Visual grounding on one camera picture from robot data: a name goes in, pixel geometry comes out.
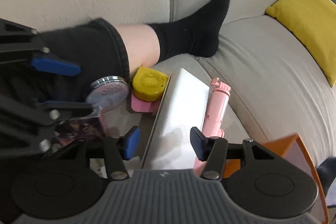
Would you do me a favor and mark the pink selfie stick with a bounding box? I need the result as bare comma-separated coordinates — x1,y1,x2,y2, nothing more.
194,78,231,175

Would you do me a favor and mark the beige fabric sofa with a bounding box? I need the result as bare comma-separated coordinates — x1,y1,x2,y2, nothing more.
1,0,335,164

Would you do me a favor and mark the orange cardboard box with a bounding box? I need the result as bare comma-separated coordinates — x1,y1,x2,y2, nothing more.
223,134,330,223

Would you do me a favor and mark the person right leg black sock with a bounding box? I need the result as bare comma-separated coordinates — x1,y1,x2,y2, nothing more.
316,157,336,196

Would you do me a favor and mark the silver round compact mirror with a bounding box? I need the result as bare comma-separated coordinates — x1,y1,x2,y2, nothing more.
86,76,130,110

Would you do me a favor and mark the yellow tape measure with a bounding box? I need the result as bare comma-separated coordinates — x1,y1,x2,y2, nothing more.
132,67,169,102

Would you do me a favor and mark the person left leg black sock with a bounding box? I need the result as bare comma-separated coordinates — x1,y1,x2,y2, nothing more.
38,0,230,102

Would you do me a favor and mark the person leg black sock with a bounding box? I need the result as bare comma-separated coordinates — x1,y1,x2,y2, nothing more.
38,0,230,102
316,157,336,196

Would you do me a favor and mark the yellow cushion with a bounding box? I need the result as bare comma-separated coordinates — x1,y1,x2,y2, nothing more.
265,0,335,87

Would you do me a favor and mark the clear photo card sleeve pack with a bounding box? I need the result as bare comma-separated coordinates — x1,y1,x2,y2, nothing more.
53,107,107,146

